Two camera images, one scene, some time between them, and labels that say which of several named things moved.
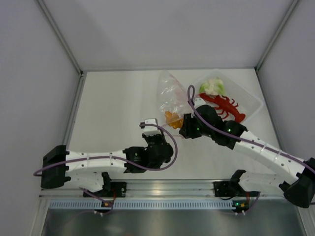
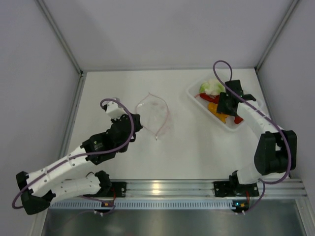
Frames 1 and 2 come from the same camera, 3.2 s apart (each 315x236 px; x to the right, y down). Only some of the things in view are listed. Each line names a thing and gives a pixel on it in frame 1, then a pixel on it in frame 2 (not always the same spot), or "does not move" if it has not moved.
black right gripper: [187, 130] -> [221, 107]
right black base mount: [228, 189] does not move
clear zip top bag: [175, 99] -> [153, 113]
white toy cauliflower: [214, 86] does not move
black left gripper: [160, 136] -> [138, 126]
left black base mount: [115, 189] does not move
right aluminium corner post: [287, 18] does not move
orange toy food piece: [173, 120] -> [212, 107]
